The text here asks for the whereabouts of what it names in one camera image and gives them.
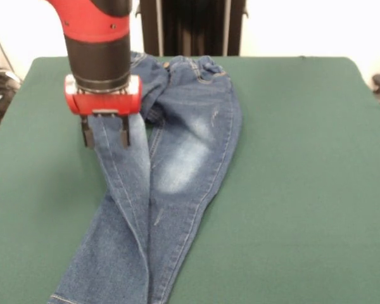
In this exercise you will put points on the dark green table cloth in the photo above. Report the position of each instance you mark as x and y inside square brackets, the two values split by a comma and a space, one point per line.
[288, 158]

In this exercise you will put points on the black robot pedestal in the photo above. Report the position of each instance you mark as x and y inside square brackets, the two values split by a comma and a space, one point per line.
[193, 28]

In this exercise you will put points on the blue denim jeans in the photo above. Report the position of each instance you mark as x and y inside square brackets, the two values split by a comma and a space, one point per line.
[177, 190]

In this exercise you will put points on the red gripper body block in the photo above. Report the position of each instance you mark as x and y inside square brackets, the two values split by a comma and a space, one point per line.
[104, 103]

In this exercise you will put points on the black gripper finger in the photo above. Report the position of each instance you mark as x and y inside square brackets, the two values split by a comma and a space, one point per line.
[88, 133]
[125, 133]

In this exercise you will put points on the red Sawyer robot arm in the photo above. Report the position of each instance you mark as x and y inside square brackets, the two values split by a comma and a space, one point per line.
[95, 47]

